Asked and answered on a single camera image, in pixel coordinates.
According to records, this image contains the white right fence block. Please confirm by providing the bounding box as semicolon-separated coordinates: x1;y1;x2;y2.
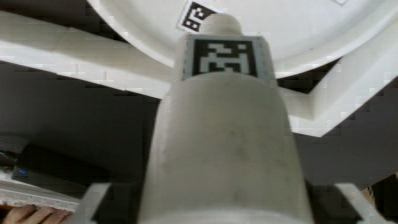
277;43;398;138

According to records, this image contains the person's hand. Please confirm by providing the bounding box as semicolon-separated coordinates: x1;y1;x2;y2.
0;205;71;224

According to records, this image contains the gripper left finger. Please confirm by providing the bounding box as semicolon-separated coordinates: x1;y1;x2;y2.
61;181;144;224

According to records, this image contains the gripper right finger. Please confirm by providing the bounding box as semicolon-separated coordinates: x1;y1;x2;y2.
308;181;397;224

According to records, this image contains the white cylindrical table leg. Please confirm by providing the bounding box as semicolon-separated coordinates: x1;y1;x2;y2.
139;14;315;224

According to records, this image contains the white round table top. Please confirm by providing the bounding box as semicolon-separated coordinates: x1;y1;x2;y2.
87;0;398;77

